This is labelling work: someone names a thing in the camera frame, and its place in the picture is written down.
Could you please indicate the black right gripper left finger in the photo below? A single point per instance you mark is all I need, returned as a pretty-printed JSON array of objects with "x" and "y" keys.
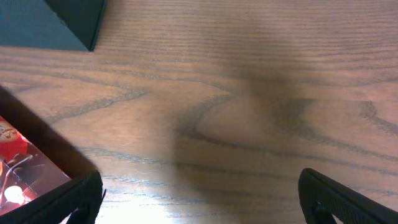
[{"x": 78, "y": 201}]

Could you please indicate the black open gift box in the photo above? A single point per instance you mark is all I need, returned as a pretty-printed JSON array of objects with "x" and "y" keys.
[{"x": 52, "y": 24}]

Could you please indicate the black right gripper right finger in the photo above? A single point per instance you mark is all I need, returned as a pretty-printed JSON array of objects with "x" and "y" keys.
[{"x": 323, "y": 201}]

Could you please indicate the red Meiji panda biscuit box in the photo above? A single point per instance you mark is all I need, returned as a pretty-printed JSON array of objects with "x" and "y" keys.
[{"x": 34, "y": 158}]

